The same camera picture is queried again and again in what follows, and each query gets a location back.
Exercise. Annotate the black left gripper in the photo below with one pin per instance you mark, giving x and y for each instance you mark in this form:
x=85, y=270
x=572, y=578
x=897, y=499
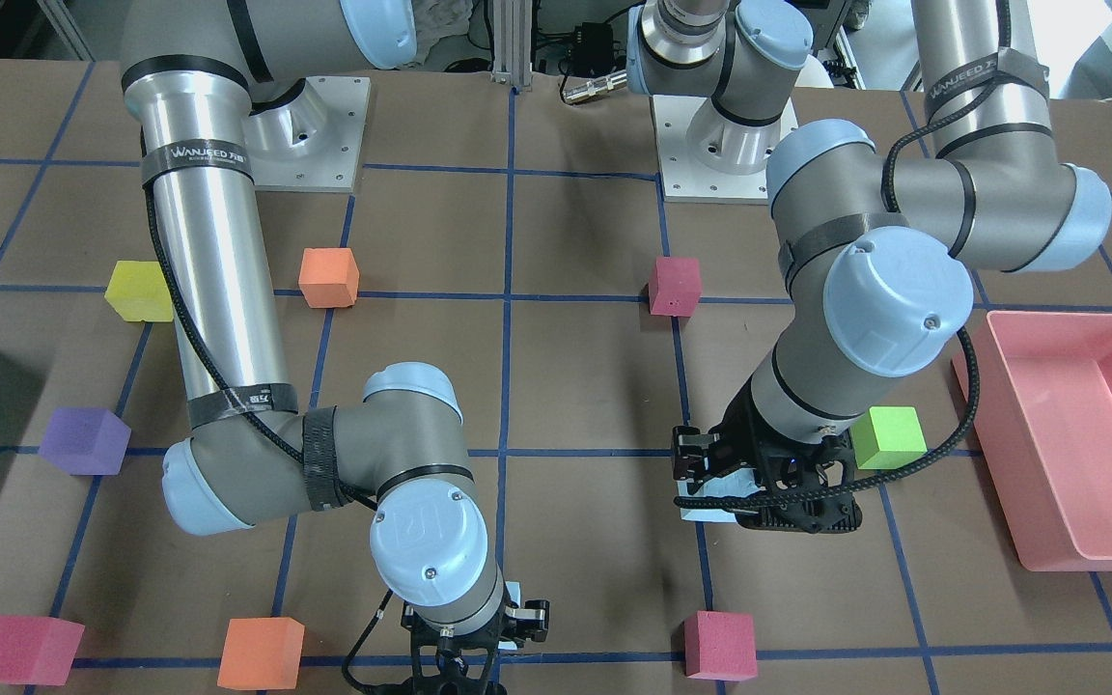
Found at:
x=736, y=431

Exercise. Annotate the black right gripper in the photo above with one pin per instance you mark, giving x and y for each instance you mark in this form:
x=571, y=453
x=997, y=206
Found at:
x=528, y=620

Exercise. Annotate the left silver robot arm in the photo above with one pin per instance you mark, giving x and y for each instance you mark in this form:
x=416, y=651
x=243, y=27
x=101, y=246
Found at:
x=876, y=252

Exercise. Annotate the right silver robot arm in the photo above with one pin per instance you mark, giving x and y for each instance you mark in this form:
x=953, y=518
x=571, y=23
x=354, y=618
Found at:
x=192, y=72

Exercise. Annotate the near crimson block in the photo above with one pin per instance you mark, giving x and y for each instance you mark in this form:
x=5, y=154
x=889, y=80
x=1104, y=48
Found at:
x=675, y=287

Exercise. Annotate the far pink block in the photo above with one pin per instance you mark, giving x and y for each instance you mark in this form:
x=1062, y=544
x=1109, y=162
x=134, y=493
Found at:
x=720, y=646

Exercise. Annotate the pink block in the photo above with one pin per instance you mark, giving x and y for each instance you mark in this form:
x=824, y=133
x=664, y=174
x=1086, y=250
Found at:
x=37, y=650
x=720, y=646

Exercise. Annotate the green block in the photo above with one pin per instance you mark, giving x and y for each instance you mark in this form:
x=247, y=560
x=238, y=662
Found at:
x=887, y=438

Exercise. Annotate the far orange block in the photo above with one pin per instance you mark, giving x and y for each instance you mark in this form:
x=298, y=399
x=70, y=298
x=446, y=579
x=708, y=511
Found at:
x=261, y=654

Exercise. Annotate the orange block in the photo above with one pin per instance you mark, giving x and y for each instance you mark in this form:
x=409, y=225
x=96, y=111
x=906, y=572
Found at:
x=261, y=654
x=329, y=278

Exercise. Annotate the pink plastic tray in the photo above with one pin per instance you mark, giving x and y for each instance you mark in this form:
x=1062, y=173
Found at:
x=1045, y=427

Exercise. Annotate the near orange block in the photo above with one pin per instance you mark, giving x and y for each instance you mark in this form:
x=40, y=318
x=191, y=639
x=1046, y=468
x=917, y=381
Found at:
x=329, y=278

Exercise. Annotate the purple block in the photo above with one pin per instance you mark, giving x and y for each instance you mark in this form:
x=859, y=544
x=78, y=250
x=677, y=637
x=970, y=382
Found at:
x=85, y=440

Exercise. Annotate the yellow block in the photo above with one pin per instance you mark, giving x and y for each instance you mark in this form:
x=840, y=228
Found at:
x=138, y=292

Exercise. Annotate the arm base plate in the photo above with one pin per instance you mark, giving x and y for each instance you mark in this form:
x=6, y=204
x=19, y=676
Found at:
x=705, y=158
x=310, y=141

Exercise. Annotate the aluminium frame post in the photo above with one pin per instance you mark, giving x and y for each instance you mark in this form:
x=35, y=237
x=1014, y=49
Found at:
x=512, y=24

